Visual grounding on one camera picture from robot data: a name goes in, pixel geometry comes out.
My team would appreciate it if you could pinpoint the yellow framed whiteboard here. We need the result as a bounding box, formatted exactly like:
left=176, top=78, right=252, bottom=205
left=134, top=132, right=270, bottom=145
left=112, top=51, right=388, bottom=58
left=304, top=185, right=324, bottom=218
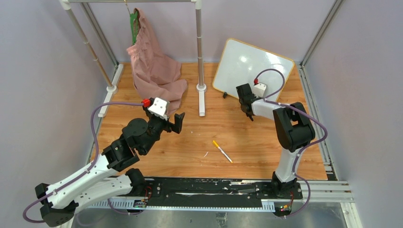
left=212, top=38, right=295, bottom=101

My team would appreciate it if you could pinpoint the white marker pen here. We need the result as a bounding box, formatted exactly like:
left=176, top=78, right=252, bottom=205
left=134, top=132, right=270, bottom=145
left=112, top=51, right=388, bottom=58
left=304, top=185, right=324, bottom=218
left=212, top=140, right=233, bottom=163

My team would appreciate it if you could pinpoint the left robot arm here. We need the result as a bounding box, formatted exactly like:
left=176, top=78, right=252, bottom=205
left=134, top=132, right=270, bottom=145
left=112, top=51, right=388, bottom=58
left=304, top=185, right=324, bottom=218
left=35, top=107, right=185, bottom=227

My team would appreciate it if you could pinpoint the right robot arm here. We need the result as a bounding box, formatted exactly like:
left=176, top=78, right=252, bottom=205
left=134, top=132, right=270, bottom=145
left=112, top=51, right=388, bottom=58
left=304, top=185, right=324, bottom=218
left=236, top=84, right=316, bottom=199

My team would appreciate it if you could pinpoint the pink cloth garment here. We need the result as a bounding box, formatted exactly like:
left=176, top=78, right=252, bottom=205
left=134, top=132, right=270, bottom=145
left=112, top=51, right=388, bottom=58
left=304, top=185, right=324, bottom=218
left=126, top=8, right=188, bottom=115

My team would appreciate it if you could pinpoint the white clothes rack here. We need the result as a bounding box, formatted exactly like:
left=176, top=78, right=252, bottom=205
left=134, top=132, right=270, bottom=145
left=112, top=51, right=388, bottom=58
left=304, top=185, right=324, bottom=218
left=59, top=0, right=207, bottom=117

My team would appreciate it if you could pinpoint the green clothes hanger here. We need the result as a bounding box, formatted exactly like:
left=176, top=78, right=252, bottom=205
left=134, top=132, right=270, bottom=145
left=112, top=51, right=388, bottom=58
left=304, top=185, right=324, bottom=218
left=124, top=0, right=140, bottom=45

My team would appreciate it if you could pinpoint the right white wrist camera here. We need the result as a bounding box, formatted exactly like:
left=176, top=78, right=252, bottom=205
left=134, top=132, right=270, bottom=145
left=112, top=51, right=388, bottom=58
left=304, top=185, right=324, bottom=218
left=252, top=83, right=267, bottom=97

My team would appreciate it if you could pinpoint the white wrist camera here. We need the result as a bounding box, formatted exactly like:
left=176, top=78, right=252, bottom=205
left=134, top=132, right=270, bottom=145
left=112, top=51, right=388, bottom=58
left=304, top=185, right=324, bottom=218
left=252, top=83, right=267, bottom=97
left=147, top=97, right=170, bottom=121

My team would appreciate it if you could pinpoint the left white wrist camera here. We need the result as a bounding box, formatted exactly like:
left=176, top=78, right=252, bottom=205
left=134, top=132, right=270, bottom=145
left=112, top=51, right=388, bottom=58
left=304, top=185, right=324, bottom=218
left=147, top=97, right=170, bottom=121

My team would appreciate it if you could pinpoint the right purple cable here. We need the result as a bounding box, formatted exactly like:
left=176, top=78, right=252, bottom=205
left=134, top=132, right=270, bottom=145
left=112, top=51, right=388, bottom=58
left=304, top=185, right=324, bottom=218
left=253, top=68, right=328, bottom=218

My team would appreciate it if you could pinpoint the purple cable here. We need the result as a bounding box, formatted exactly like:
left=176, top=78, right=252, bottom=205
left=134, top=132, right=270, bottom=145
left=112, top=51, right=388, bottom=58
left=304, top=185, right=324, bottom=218
left=253, top=68, right=328, bottom=218
left=22, top=99, right=151, bottom=224

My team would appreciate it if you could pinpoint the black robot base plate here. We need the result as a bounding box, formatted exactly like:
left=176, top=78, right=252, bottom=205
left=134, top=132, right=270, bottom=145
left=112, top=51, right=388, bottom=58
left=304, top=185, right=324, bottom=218
left=82, top=176, right=305, bottom=218

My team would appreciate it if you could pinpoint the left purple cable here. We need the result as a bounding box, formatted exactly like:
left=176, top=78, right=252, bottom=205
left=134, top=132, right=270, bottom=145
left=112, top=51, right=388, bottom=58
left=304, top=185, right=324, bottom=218
left=22, top=99, right=151, bottom=224

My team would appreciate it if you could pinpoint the aluminium frame post right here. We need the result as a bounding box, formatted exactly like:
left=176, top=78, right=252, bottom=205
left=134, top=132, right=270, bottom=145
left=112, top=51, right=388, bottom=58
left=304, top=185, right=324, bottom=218
left=298, top=0, right=344, bottom=181

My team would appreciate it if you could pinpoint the aluminium frame post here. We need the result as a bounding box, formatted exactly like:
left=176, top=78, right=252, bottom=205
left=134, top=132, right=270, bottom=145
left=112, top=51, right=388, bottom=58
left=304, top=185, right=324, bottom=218
left=80, top=2, right=119, bottom=68
left=298, top=0, right=344, bottom=181

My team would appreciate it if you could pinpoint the aluminium frame post left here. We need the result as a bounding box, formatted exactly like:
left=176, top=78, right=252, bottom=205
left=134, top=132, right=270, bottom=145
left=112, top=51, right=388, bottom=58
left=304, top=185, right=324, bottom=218
left=80, top=2, right=119, bottom=68

